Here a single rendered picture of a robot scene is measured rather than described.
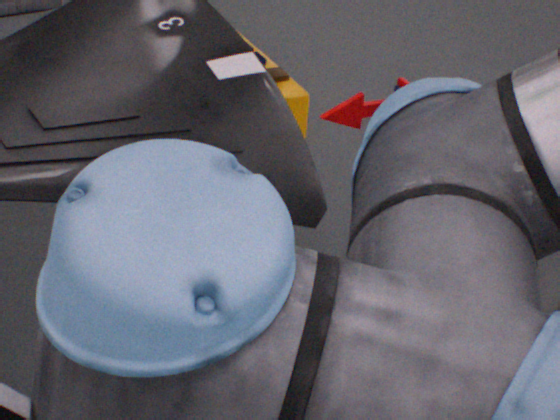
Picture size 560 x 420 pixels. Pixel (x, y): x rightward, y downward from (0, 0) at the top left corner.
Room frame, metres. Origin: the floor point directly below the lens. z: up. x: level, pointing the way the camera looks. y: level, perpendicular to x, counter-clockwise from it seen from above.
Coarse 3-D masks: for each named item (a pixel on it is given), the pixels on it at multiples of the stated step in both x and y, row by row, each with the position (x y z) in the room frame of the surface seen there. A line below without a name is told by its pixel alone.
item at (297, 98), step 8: (248, 40) 1.01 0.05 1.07; (256, 48) 1.00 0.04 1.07; (264, 56) 0.98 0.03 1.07; (272, 64) 0.97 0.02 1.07; (288, 80) 0.94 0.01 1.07; (280, 88) 0.92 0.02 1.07; (288, 88) 0.92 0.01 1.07; (296, 88) 0.92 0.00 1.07; (288, 96) 0.91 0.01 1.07; (296, 96) 0.91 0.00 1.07; (304, 96) 0.92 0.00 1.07; (288, 104) 0.91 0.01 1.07; (296, 104) 0.91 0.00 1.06; (304, 104) 0.92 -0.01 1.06; (296, 112) 0.91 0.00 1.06; (304, 112) 0.92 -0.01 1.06; (304, 120) 0.92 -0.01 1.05; (304, 128) 0.92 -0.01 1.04; (304, 136) 0.92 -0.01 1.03
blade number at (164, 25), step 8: (160, 16) 0.70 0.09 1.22; (168, 16) 0.70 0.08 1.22; (176, 16) 0.70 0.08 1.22; (184, 16) 0.70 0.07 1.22; (152, 24) 0.69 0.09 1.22; (160, 24) 0.69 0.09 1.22; (168, 24) 0.69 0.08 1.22; (176, 24) 0.69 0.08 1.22; (184, 24) 0.69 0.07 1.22; (192, 24) 0.70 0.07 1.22; (160, 32) 0.68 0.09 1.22; (168, 32) 0.68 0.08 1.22; (176, 32) 0.69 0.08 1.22
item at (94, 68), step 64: (128, 0) 0.71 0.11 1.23; (192, 0) 0.72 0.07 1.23; (0, 64) 0.64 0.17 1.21; (64, 64) 0.64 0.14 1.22; (128, 64) 0.65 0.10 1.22; (192, 64) 0.66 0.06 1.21; (0, 128) 0.57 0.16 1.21; (64, 128) 0.58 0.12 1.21; (128, 128) 0.59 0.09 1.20; (192, 128) 0.61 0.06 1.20; (256, 128) 0.62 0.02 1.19; (0, 192) 0.52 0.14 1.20; (320, 192) 0.60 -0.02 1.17
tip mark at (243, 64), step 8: (232, 56) 0.67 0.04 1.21; (240, 56) 0.68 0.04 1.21; (248, 56) 0.68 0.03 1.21; (216, 64) 0.66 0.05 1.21; (224, 64) 0.67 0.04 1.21; (232, 64) 0.67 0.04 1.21; (240, 64) 0.67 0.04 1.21; (248, 64) 0.67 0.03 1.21; (256, 64) 0.67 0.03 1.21; (216, 72) 0.66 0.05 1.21; (224, 72) 0.66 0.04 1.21; (232, 72) 0.66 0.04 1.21; (240, 72) 0.66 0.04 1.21; (248, 72) 0.66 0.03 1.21; (256, 72) 0.67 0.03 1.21
